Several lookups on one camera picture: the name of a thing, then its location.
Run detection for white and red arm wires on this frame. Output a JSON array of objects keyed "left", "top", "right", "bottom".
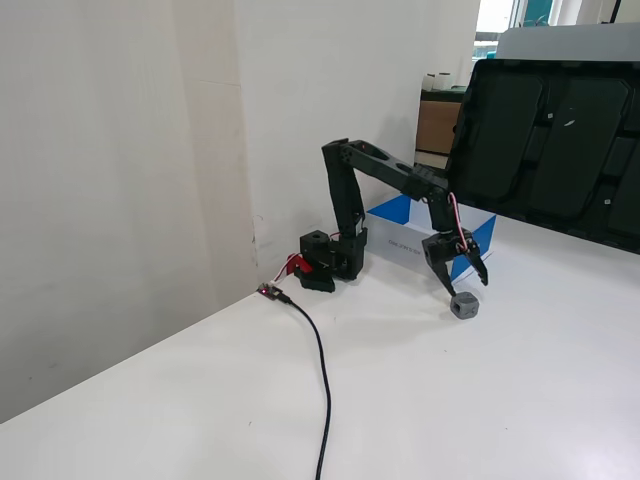
[{"left": 446, "top": 191, "right": 475, "bottom": 253}]

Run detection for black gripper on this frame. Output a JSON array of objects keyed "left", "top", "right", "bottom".
[{"left": 421, "top": 227, "right": 490, "bottom": 298}]

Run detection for blue and white box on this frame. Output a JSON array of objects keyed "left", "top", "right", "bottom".
[{"left": 366, "top": 193, "right": 499, "bottom": 281}]

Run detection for dark shelf unit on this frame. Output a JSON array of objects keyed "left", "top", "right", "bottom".
[{"left": 412, "top": 87, "right": 474, "bottom": 177}]

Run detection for gray block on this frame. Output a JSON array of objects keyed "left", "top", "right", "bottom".
[{"left": 449, "top": 291, "right": 482, "bottom": 321}]

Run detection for black cable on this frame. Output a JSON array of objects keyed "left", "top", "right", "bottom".
[{"left": 276, "top": 291, "right": 334, "bottom": 480}]

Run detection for black plastic tray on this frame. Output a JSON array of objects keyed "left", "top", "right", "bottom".
[{"left": 448, "top": 58, "right": 640, "bottom": 257}]

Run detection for brown cardboard box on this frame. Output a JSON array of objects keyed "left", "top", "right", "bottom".
[{"left": 416, "top": 99, "right": 464, "bottom": 156}]

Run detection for red clamp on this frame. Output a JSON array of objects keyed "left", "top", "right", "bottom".
[{"left": 283, "top": 253, "right": 315, "bottom": 282}]

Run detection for gray panel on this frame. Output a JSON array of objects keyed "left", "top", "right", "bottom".
[{"left": 496, "top": 21, "right": 640, "bottom": 64}]

